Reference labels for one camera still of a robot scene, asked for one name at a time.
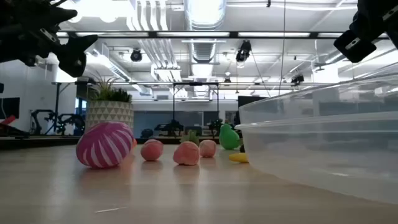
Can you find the black background frame stand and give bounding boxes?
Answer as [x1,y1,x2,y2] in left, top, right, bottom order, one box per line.
[172,82,220,138]

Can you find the thin hanging black cable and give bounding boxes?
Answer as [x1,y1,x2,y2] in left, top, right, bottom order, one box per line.
[277,0,287,96]

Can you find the black overhead camera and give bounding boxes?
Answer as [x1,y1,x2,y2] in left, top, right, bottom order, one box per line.
[235,39,253,63]

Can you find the pink toy garlic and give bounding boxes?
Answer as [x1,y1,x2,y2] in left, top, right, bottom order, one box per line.
[172,141,201,166]
[198,139,218,158]
[140,139,164,162]

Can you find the black ceiling spotlight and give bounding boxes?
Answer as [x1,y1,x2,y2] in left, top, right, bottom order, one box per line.
[129,49,144,63]

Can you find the green potted plant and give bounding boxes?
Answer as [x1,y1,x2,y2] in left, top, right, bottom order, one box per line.
[88,72,133,104]

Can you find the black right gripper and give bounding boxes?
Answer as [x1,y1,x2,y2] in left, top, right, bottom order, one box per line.
[333,0,398,63]

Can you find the silver ceiling ventilation duct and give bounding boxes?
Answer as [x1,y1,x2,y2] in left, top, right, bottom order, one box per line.
[182,0,228,64]

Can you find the black background monitor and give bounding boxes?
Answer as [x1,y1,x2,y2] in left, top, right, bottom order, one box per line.
[237,95,269,109]

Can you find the black overhead frame bar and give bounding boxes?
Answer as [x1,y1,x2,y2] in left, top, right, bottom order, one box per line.
[55,30,390,40]

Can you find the black background robot arms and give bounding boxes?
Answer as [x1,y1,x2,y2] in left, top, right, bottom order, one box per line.
[29,108,86,136]

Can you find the white patterned planter pot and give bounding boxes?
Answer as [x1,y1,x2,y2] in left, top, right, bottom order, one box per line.
[85,100,135,131]

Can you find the yellow toy banana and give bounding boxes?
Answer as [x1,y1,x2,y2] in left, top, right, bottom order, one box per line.
[228,152,249,164]

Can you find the purple white striped toy onion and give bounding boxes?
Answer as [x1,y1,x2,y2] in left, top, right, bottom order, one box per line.
[75,121,136,170]

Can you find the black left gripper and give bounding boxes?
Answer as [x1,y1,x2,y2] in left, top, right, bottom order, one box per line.
[0,0,99,78]

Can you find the clear plastic tupperware container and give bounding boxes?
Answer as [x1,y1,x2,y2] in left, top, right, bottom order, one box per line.
[234,73,398,205]

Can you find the black wall monitor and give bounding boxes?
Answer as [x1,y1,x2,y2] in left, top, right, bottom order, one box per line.
[0,96,21,120]

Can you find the green toy pear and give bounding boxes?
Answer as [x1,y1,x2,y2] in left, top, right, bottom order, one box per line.
[218,123,241,151]

